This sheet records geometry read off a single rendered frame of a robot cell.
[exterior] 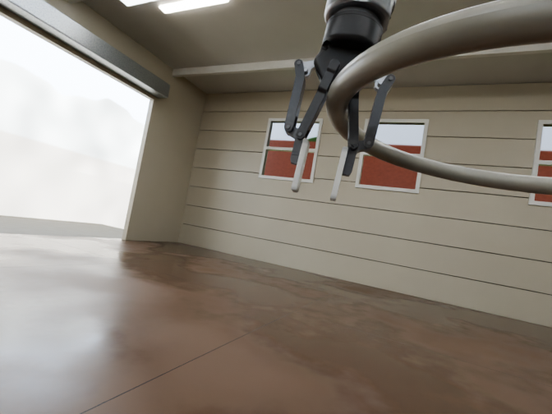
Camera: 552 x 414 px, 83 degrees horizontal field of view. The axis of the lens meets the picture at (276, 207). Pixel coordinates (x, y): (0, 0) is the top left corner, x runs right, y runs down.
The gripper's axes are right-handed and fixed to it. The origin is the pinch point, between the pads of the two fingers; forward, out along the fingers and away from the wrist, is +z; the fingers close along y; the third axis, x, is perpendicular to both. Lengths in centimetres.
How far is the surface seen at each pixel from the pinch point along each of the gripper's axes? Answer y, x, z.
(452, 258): 229, 557, 14
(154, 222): -382, 636, 102
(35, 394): -92, 69, 100
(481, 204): 253, 552, -89
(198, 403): -32, 91, 96
